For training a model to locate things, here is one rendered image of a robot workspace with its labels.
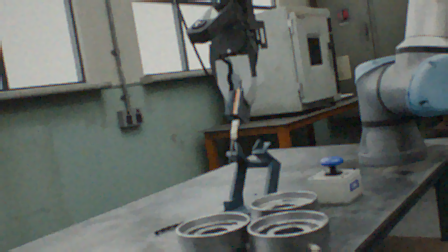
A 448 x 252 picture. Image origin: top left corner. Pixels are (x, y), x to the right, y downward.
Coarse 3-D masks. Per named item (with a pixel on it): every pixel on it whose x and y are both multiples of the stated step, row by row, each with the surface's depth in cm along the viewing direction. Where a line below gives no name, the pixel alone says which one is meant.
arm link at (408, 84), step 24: (432, 0) 96; (408, 24) 100; (432, 24) 96; (408, 48) 97; (432, 48) 95; (408, 72) 96; (432, 72) 93; (384, 96) 104; (408, 96) 96; (432, 96) 94
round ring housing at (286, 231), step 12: (276, 216) 69; (288, 216) 69; (300, 216) 69; (312, 216) 67; (324, 216) 65; (252, 228) 66; (264, 228) 67; (276, 228) 66; (288, 228) 66; (300, 228) 65; (324, 228) 61; (252, 240) 62; (264, 240) 60; (276, 240) 60; (288, 240) 59; (300, 240) 59; (312, 240) 60; (324, 240) 61
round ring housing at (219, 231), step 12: (204, 216) 74; (216, 216) 74; (228, 216) 74; (240, 216) 72; (180, 228) 71; (192, 228) 73; (204, 228) 72; (216, 228) 72; (228, 228) 70; (240, 228) 66; (180, 240) 67; (192, 240) 65; (204, 240) 64; (216, 240) 64; (228, 240) 65; (240, 240) 66
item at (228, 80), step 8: (216, 64) 90; (224, 64) 89; (232, 64) 92; (224, 72) 89; (232, 72) 90; (224, 80) 90; (232, 80) 92; (224, 88) 90; (232, 88) 90; (224, 96) 91
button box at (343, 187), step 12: (312, 180) 86; (324, 180) 85; (336, 180) 84; (348, 180) 84; (360, 180) 88; (312, 192) 86; (324, 192) 85; (336, 192) 84; (348, 192) 83; (360, 192) 88; (348, 204) 83
